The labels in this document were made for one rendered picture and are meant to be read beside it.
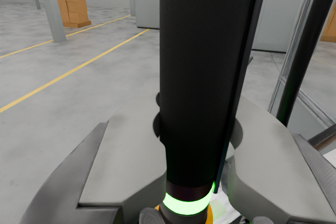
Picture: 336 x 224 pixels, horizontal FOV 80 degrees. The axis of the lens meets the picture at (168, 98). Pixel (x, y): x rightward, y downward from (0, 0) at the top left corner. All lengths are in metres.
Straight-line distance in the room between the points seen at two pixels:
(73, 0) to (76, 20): 0.65
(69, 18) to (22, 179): 6.95
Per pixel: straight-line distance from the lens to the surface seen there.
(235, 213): 0.21
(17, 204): 2.17
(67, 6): 8.63
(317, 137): 0.30
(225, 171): 0.59
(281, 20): 5.78
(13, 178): 2.38
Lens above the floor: 1.56
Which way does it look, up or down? 30 degrees down
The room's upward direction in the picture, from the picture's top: 1 degrees clockwise
